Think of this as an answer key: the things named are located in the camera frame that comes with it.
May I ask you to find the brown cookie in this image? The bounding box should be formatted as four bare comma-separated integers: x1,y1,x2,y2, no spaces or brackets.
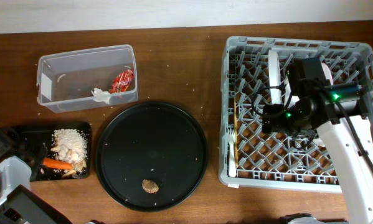
142,179,159,194

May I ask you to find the wooden chopstick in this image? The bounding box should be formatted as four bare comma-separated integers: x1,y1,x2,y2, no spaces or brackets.
234,97,238,168

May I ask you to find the white plastic fork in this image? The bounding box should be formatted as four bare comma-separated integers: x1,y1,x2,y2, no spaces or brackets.
227,128,237,177

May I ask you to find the round black tray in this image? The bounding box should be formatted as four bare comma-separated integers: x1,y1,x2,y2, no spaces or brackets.
95,101,208,212

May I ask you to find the red snack wrapper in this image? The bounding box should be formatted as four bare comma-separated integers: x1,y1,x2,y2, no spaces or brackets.
109,69,135,93

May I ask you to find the clear plastic waste bin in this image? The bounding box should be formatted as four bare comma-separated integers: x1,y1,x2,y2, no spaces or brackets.
36,44,139,113

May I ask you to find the orange carrot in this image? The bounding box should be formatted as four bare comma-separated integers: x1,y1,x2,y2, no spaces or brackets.
42,157,72,170

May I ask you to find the black rectangular tray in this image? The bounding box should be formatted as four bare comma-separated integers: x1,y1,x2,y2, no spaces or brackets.
12,121,92,182

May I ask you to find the small white cup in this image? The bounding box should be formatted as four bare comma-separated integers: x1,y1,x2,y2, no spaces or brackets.
313,138,325,147

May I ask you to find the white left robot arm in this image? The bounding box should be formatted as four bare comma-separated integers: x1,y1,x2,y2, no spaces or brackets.
0,128,70,223

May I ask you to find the pile of rice and scraps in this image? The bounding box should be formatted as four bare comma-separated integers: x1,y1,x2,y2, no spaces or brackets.
43,129,88,178

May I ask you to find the grey plastic dishwasher rack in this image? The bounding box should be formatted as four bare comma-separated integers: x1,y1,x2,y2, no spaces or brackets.
219,36,373,193

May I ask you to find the grey plate with food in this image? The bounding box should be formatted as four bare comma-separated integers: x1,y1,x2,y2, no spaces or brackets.
268,50,282,104

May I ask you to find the white paper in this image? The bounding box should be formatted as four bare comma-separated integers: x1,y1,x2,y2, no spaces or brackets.
91,88,111,105

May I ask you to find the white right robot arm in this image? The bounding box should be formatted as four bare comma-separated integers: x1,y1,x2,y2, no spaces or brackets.
259,57,373,223

